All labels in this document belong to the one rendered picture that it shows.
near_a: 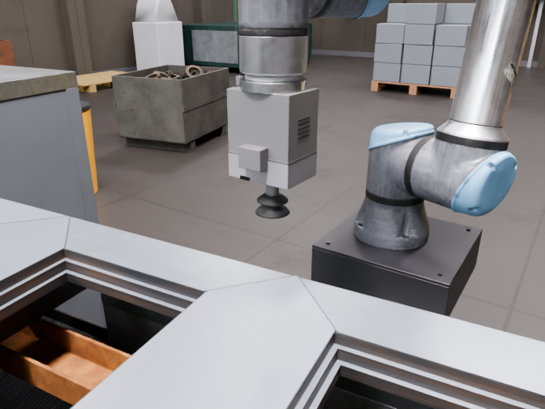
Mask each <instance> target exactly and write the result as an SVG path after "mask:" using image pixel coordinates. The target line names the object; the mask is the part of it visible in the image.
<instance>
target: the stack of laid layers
mask: <svg viewBox="0 0 545 409"><path fill-rule="evenodd" d="M66 282H71V283H74V284H76V285H79V286H83V287H86V288H88V289H91V290H93V291H97V292H100V293H102V294H105V295H109V296H112V297H114V298H116V299H120V300H123V301H126V302H128V303H131V304H135V305H137V306H140V307H142V308H146V309H149V310H152V311H154V312H158V313H160V314H163V315H166V316H170V317H173V318H175V317H177V316H178V315H179V314H180V313H181V312H183V311H184V310H185V309H186V308H188V307H189V306H190V305H191V304H192V303H193V302H195V301H196V300H197V299H198V298H199V297H200V296H201V295H202V294H203V293H204V292H206V291H198V290H196V289H193V288H190V287H187V286H183V285H179V284H177V283H174V282H169V281H166V280H164V279H161V278H156V277H153V276H151V275H147V274H145V273H141V272H137V271H134V270H132V269H127V268H124V267H122V266H119V265H114V264H111V263H108V262H105V261H103V260H98V259H95V258H92V257H90V256H85V255H82V254H79V253H76V252H72V251H69V250H66V249H65V248H64V249H62V250H61V251H59V252H56V253H54V254H53V255H51V256H48V257H46V258H45V259H43V260H40V261H39V262H37V263H36V264H34V265H31V266H29V267H27V268H26V269H23V270H21V271H19V272H18V273H15V274H13V275H11V276H10V277H8V278H6V279H4V280H2V281H0V321H2V320H3V319H5V318H7V317H8V316H10V315H11V314H13V313H15V312H17V311H19V310H20V309H21V308H24V307H25V306H27V305H29V304H30V303H32V302H34V301H35V300H37V299H39V298H40V297H42V296H44V295H46V294H48V293H49V292H51V291H52V290H54V289H56V288H58V287H59V286H61V285H62V284H64V283H66ZM339 376H342V377H346V378H349V379H350V380H353V381H357V382H360V383H363V384H365V385H369V386H371V387H374V388H377V389H379V390H383V391H386V392H389V393H391V394H395V395H397V396H400V397H403V398H407V399H409V400H412V401H414V402H417V403H421V404H423V405H426V406H429V407H433V408H435V409H545V397H544V396H542V395H538V394H534V393H531V392H528V391H525V390H521V389H518V388H515V387H512V386H510V385H505V384H502V383H499V382H496V381H492V380H489V379H486V378H483V377H478V376H475V375H473V374H470V373H467V372H463V371H460V370H456V369H454V368H450V367H446V366H444V365H441V364H436V363H433V362H431V361H428V360H424V359H420V358H417V357H414V356H412V355H407V354H404V353H401V352H399V351H394V350H391V349H388V348H385V347H381V346H378V345H375V344H372V343H369V342H364V341H362V340H359V339H357V338H352V337H349V336H345V335H343V334H339V333H337V331H335V333H334V334H333V336H332V337H331V339H330V340H329V342H328V344H327V346H326V347H325V348H324V350H323V352H322V353H321V355H320V357H319V358H318V360H317V361H316V363H315V365H314V366H313V368H312V370H311V371H310V372H309V374H308V376H307V378H306V379H305V381H304V382H303V384H302V385H301V387H300V389H299V390H298V392H297V393H296V395H295V396H294V399H293V400H292V402H291V403H290V405H289V406H288V408H287V409H322V408H323V406H324V404H325V403H326V401H327V399H328V396H329V395H330V394H331V392H332V390H333V387H334V386H335V384H336V383H337V380H338V378H339Z"/></svg>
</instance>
